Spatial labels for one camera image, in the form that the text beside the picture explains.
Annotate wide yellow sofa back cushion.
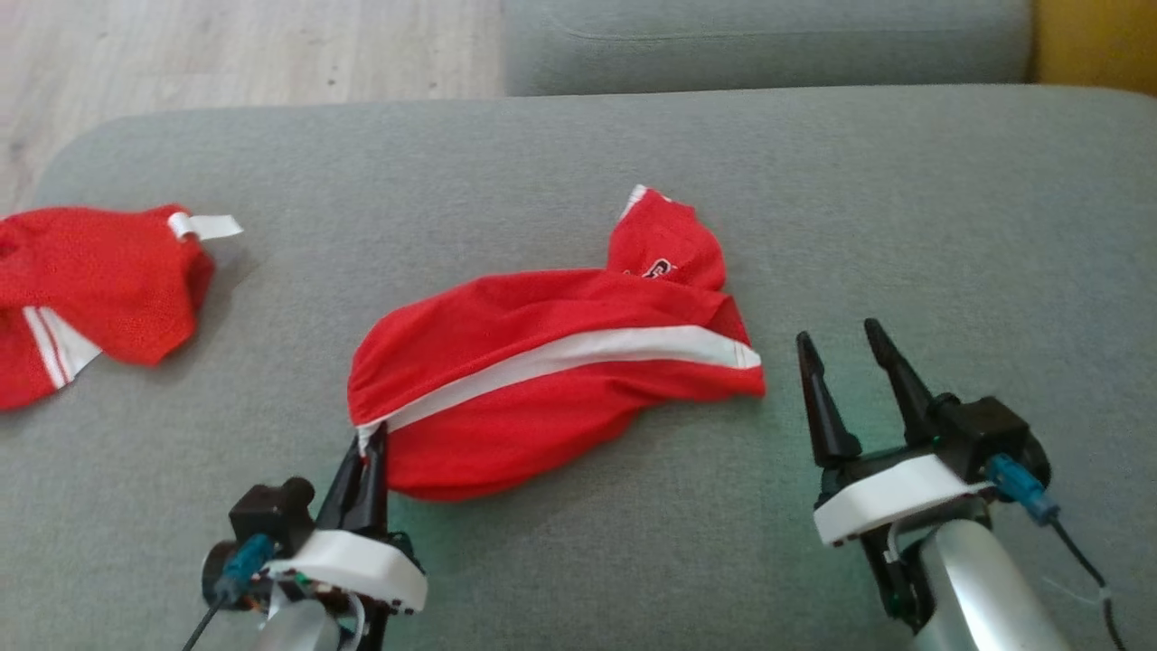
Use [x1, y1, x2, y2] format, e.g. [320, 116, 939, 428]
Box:
[1030, 0, 1157, 96]

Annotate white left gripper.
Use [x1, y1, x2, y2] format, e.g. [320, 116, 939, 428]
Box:
[264, 421, 428, 651]

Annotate red shirt with white sleeves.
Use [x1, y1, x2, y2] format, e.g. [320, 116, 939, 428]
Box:
[0, 204, 245, 412]

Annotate red shorts with white stripe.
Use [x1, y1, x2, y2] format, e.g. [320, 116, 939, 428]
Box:
[347, 184, 767, 504]

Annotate large grey sofa seat cushion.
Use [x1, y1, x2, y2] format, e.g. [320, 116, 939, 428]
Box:
[0, 84, 1157, 651]

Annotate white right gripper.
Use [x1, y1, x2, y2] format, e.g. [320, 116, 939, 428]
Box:
[795, 318, 993, 629]

